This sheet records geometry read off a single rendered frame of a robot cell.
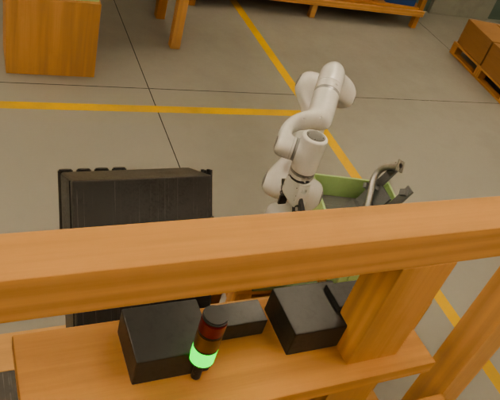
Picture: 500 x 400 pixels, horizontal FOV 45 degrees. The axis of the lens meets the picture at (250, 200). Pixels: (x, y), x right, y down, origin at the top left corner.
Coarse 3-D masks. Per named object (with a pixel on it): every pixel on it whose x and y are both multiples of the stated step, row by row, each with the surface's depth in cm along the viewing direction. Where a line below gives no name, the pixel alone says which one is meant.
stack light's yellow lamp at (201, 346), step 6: (198, 336) 112; (198, 342) 112; (204, 342) 111; (210, 342) 111; (216, 342) 112; (198, 348) 113; (204, 348) 112; (210, 348) 112; (216, 348) 113; (204, 354) 113; (210, 354) 114
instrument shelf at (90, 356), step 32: (32, 352) 117; (64, 352) 118; (96, 352) 120; (224, 352) 128; (256, 352) 130; (320, 352) 134; (416, 352) 142; (32, 384) 112; (64, 384) 113; (96, 384) 115; (128, 384) 117; (160, 384) 118; (192, 384) 120; (224, 384) 122; (256, 384) 124; (288, 384) 126; (320, 384) 128; (352, 384) 132
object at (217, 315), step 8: (208, 312) 110; (216, 312) 110; (224, 312) 111; (200, 320) 111; (208, 320) 108; (216, 320) 109; (224, 320) 109; (200, 328) 111; (208, 328) 109; (216, 328) 109; (224, 328) 110; (208, 336) 110; (216, 336) 110
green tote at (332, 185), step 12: (324, 180) 294; (336, 180) 295; (348, 180) 296; (360, 180) 297; (324, 192) 299; (336, 192) 300; (348, 192) 302; (360, 192) 303; (324, 204) 274; (348, 276) 250
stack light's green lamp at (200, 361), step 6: (192, 348) 115; (192, 354) 115; (198, 354) 114; (216, 354) 116; (192, 360) 116; (198, 360) 115; (204, 360) 115; (210, 360) 115; (198, 366) 116; (204, 366) 116; (210, 366) 117
